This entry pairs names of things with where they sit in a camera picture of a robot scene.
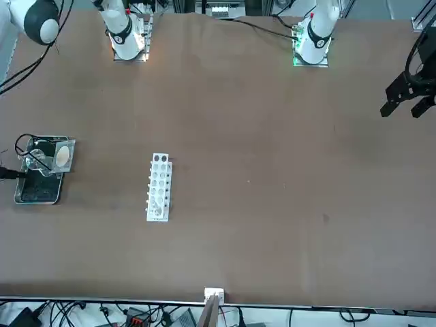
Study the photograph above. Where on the white test tube rack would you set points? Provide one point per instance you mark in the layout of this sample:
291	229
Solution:
156	218

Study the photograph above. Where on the steel tray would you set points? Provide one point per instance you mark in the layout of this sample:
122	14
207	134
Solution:
37	190

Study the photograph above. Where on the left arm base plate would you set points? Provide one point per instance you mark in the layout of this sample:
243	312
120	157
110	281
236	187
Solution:
296	63

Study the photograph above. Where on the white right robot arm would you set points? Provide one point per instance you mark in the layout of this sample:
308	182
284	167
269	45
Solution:
121	41

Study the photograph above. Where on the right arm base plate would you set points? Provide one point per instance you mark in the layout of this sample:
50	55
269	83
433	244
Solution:
148	41

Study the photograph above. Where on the aluminium camera post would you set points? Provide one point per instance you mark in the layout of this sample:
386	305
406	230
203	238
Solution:
214	294

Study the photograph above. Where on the glass test tube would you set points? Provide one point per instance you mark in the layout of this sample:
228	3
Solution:
156	209

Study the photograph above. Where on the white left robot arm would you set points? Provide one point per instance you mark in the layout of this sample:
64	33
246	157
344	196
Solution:
318	34

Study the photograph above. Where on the black and orange device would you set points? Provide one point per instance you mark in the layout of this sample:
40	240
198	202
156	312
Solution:
136	318

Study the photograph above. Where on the aluminium profile rail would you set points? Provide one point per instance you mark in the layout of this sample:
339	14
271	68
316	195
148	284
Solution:
420	20

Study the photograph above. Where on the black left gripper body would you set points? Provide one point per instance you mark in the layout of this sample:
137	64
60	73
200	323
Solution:
427	51

